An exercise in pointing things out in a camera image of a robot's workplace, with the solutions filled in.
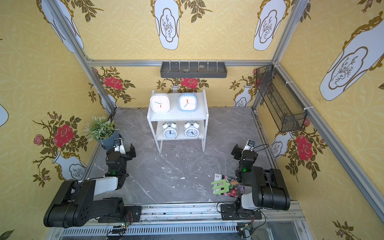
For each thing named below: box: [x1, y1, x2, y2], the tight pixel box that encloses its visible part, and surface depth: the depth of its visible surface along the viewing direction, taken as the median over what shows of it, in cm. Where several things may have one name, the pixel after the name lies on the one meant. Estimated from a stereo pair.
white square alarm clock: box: [150, 93, 171, 113], surface depth 72 cm
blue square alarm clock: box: [178, 92, 198, 113], surface depth 73 cm
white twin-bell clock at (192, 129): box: [184, 120, 200, 139], surface depth 81 cm
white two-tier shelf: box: [147, 89, 209, 154], surface depth 80 cm
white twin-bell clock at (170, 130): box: [162, 120, 178, 140], surface depth 81 cm
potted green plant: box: [84, 115, 120, 150], surface depth 89 cm
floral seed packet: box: [214, 173, 245, 198], surface depth 84 cm
